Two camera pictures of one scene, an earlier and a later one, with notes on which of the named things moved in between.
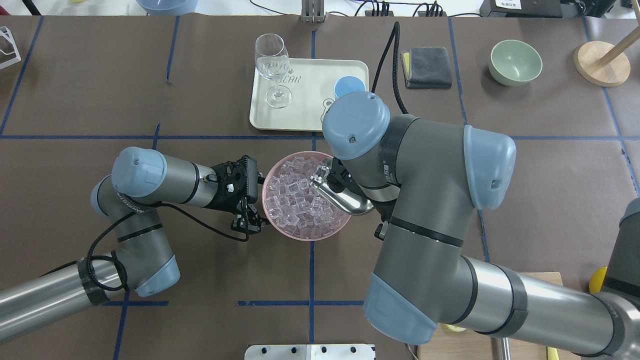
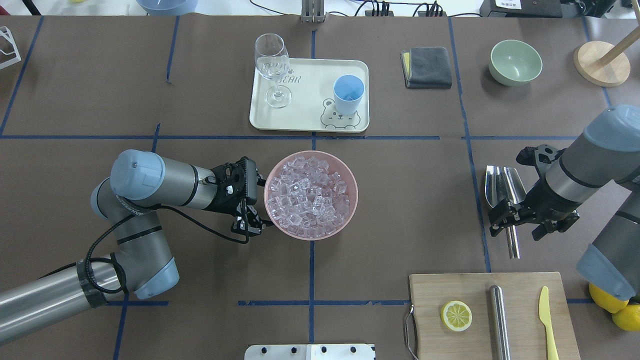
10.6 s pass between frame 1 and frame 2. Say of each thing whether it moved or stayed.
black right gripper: moved
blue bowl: stayed
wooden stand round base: stayed
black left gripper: stayed
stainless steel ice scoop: moved
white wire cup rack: stayed
